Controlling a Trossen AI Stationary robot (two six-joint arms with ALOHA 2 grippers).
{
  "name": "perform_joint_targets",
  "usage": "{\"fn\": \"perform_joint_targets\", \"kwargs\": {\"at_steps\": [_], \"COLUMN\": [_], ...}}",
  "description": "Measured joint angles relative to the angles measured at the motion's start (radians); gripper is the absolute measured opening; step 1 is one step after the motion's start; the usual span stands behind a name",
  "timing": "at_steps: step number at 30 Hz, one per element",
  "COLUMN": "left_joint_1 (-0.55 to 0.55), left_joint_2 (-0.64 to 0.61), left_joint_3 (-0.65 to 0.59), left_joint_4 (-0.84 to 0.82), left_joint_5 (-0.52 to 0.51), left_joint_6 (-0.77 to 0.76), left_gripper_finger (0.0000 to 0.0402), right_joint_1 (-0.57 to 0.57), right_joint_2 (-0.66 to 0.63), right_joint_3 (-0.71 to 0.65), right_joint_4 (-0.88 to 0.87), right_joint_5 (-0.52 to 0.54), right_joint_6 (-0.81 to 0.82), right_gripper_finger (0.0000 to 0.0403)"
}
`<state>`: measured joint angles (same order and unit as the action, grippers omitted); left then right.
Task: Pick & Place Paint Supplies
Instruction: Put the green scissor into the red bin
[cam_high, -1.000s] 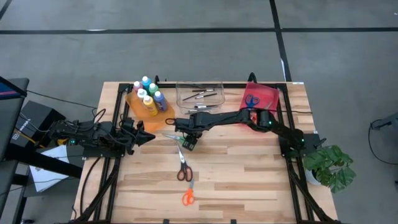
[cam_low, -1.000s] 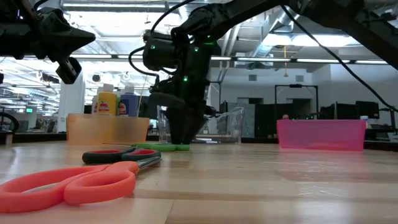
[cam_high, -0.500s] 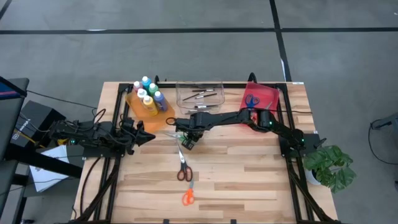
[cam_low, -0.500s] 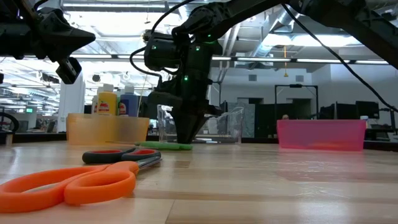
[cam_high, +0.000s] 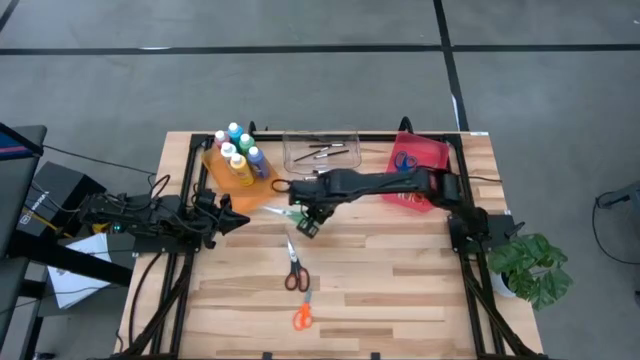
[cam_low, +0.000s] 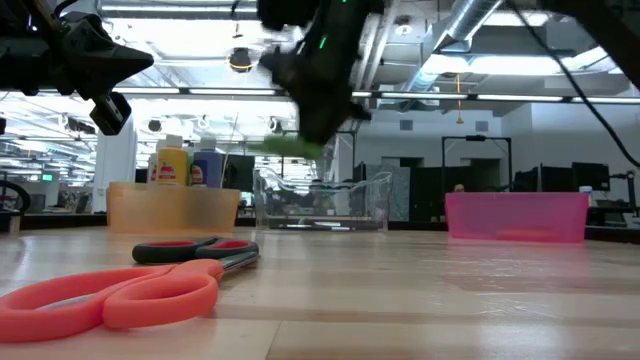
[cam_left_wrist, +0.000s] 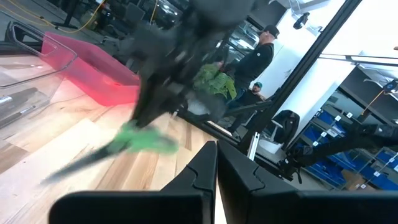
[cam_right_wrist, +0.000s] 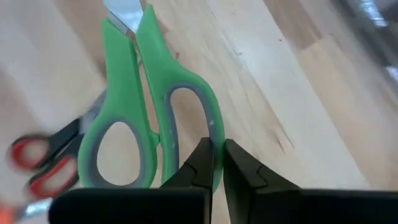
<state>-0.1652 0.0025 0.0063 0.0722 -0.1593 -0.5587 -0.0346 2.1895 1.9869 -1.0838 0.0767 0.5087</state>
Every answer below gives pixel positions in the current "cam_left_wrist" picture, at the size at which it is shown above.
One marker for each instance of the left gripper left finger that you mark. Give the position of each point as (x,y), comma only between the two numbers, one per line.
(140,208)

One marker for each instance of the silver aluminium bracket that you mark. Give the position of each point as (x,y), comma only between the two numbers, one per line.
(253,146)

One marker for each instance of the rack with blue bins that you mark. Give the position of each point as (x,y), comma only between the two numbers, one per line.
(326,169)

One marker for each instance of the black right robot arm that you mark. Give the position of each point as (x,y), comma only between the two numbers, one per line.
(224,12)

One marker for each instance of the green leafy plant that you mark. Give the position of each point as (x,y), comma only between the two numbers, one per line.
(214,82)

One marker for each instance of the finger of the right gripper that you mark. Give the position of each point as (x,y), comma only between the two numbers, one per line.
(171,102)
(149,102)

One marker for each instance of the white plant pot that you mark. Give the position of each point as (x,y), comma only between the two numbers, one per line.
(196,107)

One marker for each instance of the black mounted camera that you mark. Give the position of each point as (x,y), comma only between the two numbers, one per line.
(301,21)

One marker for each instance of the red translucent plastic bin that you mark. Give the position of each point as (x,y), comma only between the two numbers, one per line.
(102,84)

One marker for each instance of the clear plastic bin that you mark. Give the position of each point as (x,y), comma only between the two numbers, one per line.
(31,68)

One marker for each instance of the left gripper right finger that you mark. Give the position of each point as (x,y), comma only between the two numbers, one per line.
(311,208)

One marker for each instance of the person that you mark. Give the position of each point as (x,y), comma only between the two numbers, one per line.
(250,96)
(255,62)

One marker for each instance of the thin dark paintbrush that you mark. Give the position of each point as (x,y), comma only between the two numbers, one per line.
(18,115)

